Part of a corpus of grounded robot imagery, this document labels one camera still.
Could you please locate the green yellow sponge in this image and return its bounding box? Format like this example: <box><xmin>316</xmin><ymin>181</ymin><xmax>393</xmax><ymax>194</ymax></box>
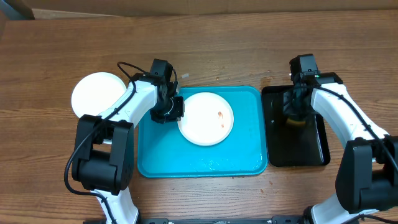
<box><xmin>285</xmin><ymin>115</ymin><xmax>307</xmax><ymax>127</ymax></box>

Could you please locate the white plate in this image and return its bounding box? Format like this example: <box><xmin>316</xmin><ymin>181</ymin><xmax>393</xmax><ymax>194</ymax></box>
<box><xmin>71</xmin><ymin>72</ymin><xmax>127</xmax><ymax>118</ymax></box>
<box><xmin>178</xmin><ymin>92</ymin><xmax>234</xmax><ymax>146</ymax></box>

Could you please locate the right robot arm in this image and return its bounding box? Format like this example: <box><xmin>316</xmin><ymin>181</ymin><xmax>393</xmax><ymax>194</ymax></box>
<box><xmin>281</xmin><ymin>79</ymin><xmax>397</xmax><ymax>223</ymax></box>

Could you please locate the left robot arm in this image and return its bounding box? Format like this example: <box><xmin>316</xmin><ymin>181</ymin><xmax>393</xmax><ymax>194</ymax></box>
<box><xmin>64</xmin><ymin>72</ymin><xmax>183</xmax><ymax>223</ymax></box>

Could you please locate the black plastic tray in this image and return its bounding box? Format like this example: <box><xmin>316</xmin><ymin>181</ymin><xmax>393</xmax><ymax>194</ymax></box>
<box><xmin>261</xmin><ymin>85</ymin><xmax>330</xmax><ymax>167</ymax></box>

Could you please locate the teal plastic tray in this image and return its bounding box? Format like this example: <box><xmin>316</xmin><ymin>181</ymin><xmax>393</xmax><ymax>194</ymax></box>
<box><xmin>137</xmin><ymin>86</ymin><xmax>268</xmax><ymax>178</ymax></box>

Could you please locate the left black cable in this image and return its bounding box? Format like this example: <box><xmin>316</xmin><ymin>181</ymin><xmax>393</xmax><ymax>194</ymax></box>
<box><xmin>63</xmin><ymin>61</ymin><xmax>178</xmax><ymax>224</ymax></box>

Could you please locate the black cable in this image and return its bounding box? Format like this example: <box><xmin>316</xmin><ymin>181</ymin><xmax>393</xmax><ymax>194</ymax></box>
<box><xmin>63</xmin><ymin>61</ymin><xmax>178</xmax><ymax>224</ymax></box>
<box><xmin>279</xmin><ymin>85</ymin><xmax>398</xmax><ymax>175</ymax></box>

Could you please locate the right black cable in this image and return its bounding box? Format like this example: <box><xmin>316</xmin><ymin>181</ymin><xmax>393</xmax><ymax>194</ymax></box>
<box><xmin>279</xmin><ymin>85</ymin><xmax>398</xmax><ymax>175</ymax></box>

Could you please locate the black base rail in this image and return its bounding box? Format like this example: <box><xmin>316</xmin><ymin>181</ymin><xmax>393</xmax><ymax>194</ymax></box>
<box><xmin>83</xmin><ymin>214</ymin><xmax>307</xmax><ymax>224</ymax></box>

